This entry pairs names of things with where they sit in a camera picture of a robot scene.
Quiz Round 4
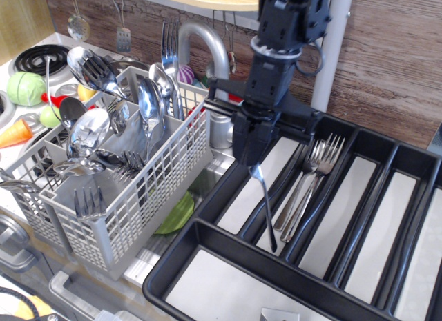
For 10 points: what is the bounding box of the steel spoon behind centre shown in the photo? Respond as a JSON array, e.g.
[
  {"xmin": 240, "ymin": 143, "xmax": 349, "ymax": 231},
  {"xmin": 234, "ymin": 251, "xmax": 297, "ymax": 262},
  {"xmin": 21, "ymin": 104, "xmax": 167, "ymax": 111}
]
[{"xmin": 148, "ymin": 63, "xmax": 173, "ymax": 116}]

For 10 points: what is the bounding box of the white metal post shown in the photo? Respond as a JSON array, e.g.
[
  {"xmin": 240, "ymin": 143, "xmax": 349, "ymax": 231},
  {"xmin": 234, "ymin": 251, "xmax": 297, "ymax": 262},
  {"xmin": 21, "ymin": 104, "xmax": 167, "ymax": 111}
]
[{"xmin": 311, "ymin": 0, "xmax": 352, "ymax": 113}]

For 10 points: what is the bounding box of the orange toy carrot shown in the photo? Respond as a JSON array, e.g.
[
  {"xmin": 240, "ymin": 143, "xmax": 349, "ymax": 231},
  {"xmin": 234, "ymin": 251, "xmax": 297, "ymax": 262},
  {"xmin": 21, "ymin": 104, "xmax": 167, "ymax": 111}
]
[{"xmin": 0, "ymin": 119, "xmax": 34, "ymax": 148}]

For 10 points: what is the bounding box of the hanging wire utensil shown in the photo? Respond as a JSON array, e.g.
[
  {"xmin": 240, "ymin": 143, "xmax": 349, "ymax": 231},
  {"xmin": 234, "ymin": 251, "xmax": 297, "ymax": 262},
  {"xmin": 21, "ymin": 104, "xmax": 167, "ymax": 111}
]
[{"xmin": 212, "ymin": 10, "xmax": 238, "ymax": 74}]

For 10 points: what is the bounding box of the silver toy faucet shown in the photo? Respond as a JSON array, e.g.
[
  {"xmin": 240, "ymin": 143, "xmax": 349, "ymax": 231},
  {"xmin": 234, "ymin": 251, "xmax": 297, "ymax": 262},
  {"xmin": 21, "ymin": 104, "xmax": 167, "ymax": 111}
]
[{"xmin": 178, "ymin": 20, "xmax": 233, "ymax": 149}]

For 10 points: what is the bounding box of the red toy pepper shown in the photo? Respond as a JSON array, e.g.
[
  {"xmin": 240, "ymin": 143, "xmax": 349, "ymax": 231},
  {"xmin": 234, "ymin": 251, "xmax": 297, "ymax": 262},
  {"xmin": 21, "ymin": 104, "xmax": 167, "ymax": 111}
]
[{"xmin": 229, "ymin": 94, "xmax": 243, "ymax": 103}]

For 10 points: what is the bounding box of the black coil stove burner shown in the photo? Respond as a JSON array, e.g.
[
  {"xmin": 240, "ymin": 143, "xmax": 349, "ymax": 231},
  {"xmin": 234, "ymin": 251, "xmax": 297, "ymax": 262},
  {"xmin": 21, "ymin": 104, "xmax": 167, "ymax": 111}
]
[{"xmin": 13, "ymin": 44, "xmax": 69, "ymax": 76}]

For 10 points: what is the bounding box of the black cutlery tray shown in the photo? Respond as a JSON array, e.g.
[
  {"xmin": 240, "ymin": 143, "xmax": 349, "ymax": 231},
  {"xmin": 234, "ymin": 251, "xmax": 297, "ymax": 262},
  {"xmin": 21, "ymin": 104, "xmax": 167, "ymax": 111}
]
[{"xmin": 142, "ymin": 116, "xmax": 441, "ymax": 320}]

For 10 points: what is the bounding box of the small dark steel spoon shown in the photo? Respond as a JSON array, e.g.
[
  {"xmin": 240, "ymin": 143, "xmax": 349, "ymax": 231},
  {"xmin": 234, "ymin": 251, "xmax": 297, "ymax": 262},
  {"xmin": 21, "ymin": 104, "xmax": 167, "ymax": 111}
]
[{"xmin": 59, "ymin": 97, "xmax": 87, "ymax": 129}]

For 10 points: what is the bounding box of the green toy leaf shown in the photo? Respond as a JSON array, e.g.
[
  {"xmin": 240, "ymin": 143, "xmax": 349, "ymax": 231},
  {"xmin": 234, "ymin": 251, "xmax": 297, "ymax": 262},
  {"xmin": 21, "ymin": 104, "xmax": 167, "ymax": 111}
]
[{"xmin": 155, "ymin": 191, "xmax": 195, "ymax": 235}]

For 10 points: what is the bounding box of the steel fork from basket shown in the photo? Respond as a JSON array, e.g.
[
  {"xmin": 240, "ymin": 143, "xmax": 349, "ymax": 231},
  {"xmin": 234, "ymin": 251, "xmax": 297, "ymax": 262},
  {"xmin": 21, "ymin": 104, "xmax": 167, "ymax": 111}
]
[{"xmin": 249, "ymin": 164, "xmax": 278, "ymax": 252}]

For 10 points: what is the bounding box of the tall upright steel fork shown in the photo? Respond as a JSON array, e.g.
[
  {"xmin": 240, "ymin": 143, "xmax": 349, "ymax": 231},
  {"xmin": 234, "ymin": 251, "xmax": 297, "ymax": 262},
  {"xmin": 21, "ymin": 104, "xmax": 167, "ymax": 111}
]
[{"xmin": 161, "ymin": 20, "xmax": 184, "ymax": 120}]

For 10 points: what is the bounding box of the steel fork in tray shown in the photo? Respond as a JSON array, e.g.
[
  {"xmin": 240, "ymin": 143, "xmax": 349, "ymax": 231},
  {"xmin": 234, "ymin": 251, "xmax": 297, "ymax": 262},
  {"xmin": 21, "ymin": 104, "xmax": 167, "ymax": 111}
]
[
  {"xmin": 273, "ymin": 139, "xmax": 326, "ymax": 231},
  {"xmin": 280, "ymin": 134, "xmax": 345, "ymax": 242}
]

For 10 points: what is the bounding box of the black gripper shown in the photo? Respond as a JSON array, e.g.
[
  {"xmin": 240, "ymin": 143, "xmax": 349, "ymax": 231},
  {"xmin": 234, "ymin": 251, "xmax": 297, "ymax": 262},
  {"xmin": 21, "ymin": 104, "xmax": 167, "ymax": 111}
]
[{"xmin": 204, "ymin": 53, "xmax": 323, "ymax": 166}]

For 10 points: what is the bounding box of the grey plastic cutlery basket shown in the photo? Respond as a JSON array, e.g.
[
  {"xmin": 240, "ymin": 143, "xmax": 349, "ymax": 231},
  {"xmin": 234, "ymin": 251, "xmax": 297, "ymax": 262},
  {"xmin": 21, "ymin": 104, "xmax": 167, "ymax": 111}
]
[{"xmin": 6, "ymin": 84, "xmax": 212, "ymax": 280}]

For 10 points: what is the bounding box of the steel fork front compartment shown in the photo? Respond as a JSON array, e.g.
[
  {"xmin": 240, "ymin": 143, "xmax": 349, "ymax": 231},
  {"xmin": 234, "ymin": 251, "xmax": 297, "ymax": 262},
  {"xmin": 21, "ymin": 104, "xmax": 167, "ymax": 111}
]
[{"xmin": 74, "ymin": 186, "xmax": 107, "ymax": 220}]

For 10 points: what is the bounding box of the steel spoon outside basket left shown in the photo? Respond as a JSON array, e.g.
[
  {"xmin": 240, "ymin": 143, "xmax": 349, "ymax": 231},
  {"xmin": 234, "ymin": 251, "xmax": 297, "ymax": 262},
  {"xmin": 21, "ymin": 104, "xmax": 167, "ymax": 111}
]
[{"xmin": 0, "ymin": 179, "xmax": 41, "ymax": 194}]

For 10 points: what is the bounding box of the green toy cabbage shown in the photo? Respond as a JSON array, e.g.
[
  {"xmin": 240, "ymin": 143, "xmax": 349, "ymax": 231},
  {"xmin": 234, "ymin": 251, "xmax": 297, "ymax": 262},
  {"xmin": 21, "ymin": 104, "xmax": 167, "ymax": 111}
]
[{"xmin": 6, "ymin": 72, "xmax": 46, "ymax": 106}]

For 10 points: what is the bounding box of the light green toy fruit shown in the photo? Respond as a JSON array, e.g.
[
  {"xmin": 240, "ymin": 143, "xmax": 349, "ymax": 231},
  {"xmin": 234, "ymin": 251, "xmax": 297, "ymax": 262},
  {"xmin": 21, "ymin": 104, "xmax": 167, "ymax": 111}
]
[{"xmin": 39, "ymin": 106, "xmax": 61, "ymax": 128}]

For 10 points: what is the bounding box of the yellow toy lemon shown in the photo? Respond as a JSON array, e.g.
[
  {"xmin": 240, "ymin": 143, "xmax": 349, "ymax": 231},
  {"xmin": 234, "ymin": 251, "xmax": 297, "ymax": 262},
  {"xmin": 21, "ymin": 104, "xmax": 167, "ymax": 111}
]
[{"xmin": 77, "ymin": 84, "xmax": 97, "ymax": 102}]

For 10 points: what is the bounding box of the large steel serving spoon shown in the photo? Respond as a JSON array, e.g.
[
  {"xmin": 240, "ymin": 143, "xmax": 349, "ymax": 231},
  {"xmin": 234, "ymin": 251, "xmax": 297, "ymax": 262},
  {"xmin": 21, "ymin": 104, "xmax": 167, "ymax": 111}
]
[{"xmin": 66, "ymin": 108, "xmax": 110, "ymax": 159}]

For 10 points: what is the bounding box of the steel forks cluster in basket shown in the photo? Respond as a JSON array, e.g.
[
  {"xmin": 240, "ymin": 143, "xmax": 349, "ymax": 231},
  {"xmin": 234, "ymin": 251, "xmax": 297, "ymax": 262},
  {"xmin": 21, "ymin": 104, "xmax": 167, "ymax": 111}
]
[{"xmin": 108, "ymin": 150, "xmax": 146, "ymax": 182}]

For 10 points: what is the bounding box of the purple toy onion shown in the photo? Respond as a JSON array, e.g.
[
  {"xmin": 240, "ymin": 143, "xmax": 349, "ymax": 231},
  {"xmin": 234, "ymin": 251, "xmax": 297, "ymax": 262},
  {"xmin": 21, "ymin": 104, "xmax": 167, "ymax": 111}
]
[{"xmin": 177, "ymin": 64, "xmax": 195, "ymax": 85}]

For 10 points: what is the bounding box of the hanging toy skimmer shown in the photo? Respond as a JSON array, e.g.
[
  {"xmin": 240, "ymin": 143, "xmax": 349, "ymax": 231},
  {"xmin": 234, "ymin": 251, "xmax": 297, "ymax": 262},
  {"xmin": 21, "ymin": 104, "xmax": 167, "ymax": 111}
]
[{"xmin": 67, "ymin": 0, "xmax": 90, "ymax": 41}]

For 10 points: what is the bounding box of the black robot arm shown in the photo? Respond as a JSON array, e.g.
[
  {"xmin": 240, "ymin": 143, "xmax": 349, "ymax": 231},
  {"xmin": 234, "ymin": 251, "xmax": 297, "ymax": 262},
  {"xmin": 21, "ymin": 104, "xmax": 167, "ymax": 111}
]
[{"xmin": 205, "ymin": 0, "xmax": 332, "ymax": 166}]

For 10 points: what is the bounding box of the yellow toy item bottom left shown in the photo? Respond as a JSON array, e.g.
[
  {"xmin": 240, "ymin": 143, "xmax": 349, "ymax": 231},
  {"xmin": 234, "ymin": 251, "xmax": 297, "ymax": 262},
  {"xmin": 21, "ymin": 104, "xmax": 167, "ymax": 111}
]
[{"xmin": 10, "ymin": 295, "xmax": 55, "ymax": 321}]

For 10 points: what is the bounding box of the hanging toy spatula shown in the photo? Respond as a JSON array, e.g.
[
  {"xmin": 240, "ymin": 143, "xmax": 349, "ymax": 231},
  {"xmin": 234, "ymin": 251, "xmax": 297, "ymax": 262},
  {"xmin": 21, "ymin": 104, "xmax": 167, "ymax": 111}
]
[{"xmin": 113, "ymin": 0, "xmax": 131, "ymax": 53}]

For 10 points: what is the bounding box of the steel spoon leaning back left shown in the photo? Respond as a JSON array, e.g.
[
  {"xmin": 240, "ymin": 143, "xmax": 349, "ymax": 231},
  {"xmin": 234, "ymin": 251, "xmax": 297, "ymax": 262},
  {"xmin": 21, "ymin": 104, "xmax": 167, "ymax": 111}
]
[{"xmin": 67, "ymin": 46, "xmax": 128, "ymax": 100}]

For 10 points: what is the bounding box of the large steel spoon centre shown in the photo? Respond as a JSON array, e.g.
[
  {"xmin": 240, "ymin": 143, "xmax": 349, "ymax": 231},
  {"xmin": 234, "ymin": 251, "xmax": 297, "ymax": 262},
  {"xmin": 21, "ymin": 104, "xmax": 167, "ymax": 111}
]
[{"xmin": 137, "ymin": 78, "xmax": 165, "ymax": 161}]

